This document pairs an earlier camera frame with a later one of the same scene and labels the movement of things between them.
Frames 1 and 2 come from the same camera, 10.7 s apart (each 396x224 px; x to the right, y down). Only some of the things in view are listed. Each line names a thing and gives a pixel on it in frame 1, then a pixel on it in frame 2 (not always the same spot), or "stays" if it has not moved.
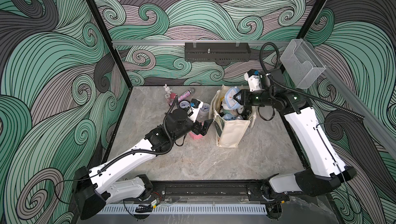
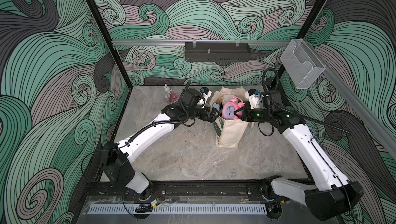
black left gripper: [202, 127] -> [211, 117]
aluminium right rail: [376, 123] stays
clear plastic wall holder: [302, 64] stays
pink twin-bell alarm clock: [194, 136] -> [229, 107]
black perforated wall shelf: [217, 51] stays
